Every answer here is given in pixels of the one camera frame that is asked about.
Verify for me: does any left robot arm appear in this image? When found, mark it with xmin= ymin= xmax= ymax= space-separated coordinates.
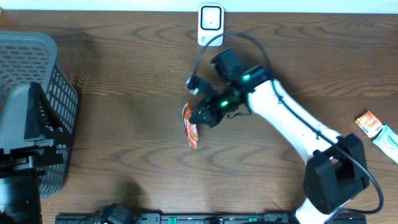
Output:
xmin=1 ymin=82 xmax=72 ymax=223

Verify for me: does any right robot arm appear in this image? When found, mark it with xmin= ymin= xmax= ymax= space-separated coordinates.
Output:
xmin=186 ymin=49 xmax=369 ymax=223

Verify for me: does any small orange box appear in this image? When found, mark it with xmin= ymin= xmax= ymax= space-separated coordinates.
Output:
xmin=354 ymin=111 xmax=384 ymax=138

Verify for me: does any red chocolate bar wrapper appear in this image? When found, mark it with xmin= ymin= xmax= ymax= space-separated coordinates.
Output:
xmin=182 ymin=100 xmax=198 ymax=151

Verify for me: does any black mounting rail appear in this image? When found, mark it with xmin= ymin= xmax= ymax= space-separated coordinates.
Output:
xmin=55 ymin=203 xmax=368 ymax=224

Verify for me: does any teal wet wipes pack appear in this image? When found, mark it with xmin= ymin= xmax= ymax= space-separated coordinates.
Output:
xmin=373 ymin=125 xmax=398 ymax=163

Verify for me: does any grey plastic mesh basket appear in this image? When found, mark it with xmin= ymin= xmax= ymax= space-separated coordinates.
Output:
xmin=1 ymin=30 xmax=80 ymax=198

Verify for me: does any white barcode scanner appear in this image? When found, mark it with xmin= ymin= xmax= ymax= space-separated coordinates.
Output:
xmin=197 ymin=3 xmax=224 ymax=46

